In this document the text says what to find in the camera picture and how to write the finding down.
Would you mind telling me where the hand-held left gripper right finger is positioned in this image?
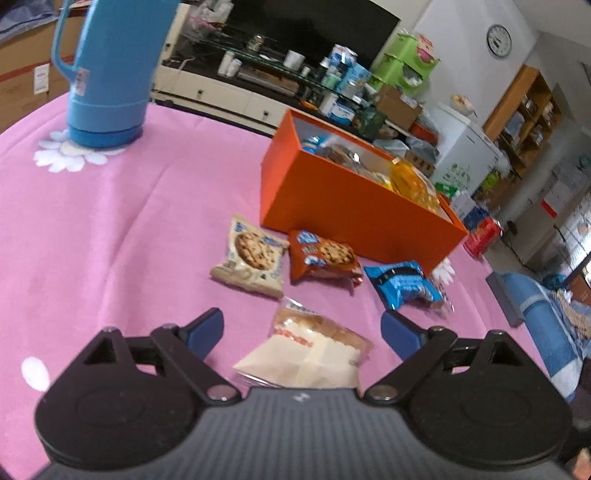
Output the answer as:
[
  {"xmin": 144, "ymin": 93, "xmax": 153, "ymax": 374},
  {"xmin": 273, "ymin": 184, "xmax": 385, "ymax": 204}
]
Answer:
[{"xmin": 364, "ymin": 309, "xmax": 550, "ymax": 408}]

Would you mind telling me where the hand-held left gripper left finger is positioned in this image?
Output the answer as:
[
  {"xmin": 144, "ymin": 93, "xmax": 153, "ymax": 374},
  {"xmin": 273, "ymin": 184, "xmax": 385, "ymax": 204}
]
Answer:
[{"xmin": 60, "ymin": 307, "xmax": 242, "ymax": 407}]

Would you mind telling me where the white sandwich bread packet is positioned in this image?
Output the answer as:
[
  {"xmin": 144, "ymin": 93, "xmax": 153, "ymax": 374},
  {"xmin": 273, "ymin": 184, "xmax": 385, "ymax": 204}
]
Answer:
[{"xmin": 233, "ymin": 298, "xmax": 375, "ymax": 391}]

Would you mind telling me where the orange cookie packet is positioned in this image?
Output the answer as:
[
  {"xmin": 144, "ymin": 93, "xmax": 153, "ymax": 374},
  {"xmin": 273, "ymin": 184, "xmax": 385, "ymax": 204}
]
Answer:
[{"xmin": 288, "ymin": 229, "xmax": 364, "ymax": 287}]

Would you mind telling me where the orange cardboard box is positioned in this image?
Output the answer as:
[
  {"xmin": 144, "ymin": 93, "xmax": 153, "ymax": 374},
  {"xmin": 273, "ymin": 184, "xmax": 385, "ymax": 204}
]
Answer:
[{"xmin": 260, "ymin": 108, "xmax": 468, "ymax": 278}]

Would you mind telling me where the blue cookie packet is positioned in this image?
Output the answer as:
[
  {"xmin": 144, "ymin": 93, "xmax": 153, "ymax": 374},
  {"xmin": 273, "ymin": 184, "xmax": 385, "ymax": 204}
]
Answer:
[{"xmin": 364, "ymin": 261, "xmax": 446, "ymax": 311}]

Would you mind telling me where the cream cookie packet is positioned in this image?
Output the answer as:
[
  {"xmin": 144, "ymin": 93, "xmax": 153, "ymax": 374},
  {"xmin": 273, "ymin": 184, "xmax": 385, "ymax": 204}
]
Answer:
[{"xmin": 210, "ymin": 215, "xmax": 284, "ymax": 298}]

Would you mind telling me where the dark grey rectangular block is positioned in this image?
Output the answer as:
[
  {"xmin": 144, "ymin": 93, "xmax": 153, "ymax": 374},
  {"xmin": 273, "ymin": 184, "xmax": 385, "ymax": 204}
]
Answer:
[{"xmin": 486, "ymin": 271, "xmax": 527, "ymax": 328}]

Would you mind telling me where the pink flower-print tablecloth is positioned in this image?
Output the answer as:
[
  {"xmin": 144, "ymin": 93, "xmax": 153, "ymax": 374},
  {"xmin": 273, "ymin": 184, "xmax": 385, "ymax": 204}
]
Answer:
[{"xmin": 0, "ymin": 88, "xmax": 568, "ymax": 480}]

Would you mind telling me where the yellow cake packet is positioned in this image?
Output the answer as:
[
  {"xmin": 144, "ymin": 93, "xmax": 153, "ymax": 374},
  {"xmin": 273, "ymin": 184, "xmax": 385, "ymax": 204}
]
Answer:
[{"xmin": 379, "ymin": 159, "xmax": 441, "ymax": 215}]

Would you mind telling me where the shiny brown snack packet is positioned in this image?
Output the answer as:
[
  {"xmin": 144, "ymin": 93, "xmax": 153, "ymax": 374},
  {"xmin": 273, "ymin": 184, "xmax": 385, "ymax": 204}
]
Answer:
[{"xmin": 323, "ymin": 143, "xmax": 365, "ymax": 174}]

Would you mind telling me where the white chest freezer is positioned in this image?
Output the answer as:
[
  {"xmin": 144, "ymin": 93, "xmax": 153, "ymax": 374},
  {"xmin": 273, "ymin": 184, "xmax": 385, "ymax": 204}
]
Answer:
[{"xmin": 429, "ymin": 102, "xmax": 506, "ymax": 195}]

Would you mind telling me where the blue white snack packet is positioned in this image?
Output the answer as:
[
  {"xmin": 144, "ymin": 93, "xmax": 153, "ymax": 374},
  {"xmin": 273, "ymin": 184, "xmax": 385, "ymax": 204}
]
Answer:
[{"xmin": 301, "ymin": 135, "xmax": 331, "ymax": 154}]

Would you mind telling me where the open cardboard box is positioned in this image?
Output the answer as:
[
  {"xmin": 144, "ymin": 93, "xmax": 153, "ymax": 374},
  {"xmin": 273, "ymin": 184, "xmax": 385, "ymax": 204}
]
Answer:
[{"xmin": 376, "ymin": 85, "xmax": 423, "ymax": 130}]

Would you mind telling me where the white drawer cabinet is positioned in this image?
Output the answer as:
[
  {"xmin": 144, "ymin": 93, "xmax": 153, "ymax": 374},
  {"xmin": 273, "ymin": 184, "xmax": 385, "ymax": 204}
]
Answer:
[{"xmin": 152, "ymin": 69, "xmax": 296, "ymax": 137}]

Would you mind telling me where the wooden shelf unit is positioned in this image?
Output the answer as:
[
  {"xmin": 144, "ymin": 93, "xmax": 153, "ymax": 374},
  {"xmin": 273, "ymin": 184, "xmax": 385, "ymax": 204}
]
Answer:
[{"xmin": 482, "ymin": 65, "xmax": 564, "ymax": 178}]

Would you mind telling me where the blue thermos jug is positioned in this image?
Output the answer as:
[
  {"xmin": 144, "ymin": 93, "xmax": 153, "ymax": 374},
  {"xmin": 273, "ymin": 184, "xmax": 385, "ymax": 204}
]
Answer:
[{"xmin": 51, "ymin": 0, "xmax": 183, "ymax": 148}]

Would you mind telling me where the green plastic rack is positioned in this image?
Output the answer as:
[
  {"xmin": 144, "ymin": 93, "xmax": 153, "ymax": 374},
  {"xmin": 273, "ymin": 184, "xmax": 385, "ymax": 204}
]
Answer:
[{"xmin": 369, "ymin": 30, "xmax": 440, "ymax": 93}]

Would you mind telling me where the black television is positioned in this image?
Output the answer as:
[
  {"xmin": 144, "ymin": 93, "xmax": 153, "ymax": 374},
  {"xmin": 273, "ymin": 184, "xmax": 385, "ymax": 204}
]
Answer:
[{"xmin": 222, "ymin": 0, "xmax": 402, "ymax": 70}]

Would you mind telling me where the large brown cardboard box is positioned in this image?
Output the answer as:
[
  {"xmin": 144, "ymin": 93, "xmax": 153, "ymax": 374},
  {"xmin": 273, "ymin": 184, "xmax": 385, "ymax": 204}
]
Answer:
[{"xmin": 0, "ymin": 0, "xmax": 86, "ymax": 134}]

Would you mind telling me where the round wall clock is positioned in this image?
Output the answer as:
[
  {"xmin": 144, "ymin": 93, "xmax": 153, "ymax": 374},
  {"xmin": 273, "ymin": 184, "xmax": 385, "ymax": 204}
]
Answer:
[{"xmin": 486, "ymin": 24, "xmax": 513, "ymax": 58}]

